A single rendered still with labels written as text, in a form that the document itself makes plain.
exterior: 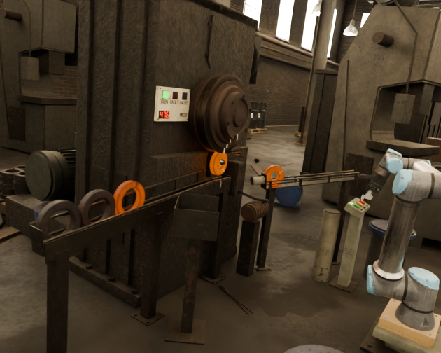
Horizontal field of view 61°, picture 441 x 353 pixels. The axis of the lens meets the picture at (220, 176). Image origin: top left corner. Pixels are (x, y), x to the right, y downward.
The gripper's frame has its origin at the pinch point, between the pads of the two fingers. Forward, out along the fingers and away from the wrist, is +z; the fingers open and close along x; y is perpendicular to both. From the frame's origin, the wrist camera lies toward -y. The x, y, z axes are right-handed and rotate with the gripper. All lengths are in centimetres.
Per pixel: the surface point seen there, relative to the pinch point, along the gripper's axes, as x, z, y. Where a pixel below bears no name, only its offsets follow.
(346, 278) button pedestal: 3, 55, 20
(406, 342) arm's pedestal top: -57, 35, 62
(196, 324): -104, 79, -25
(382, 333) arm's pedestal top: -56, 39, 51
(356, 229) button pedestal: 2.5, 21.0, 7.8
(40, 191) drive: -101, 95, -181
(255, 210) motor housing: -37, 35, -49
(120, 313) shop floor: -124, 92, -60
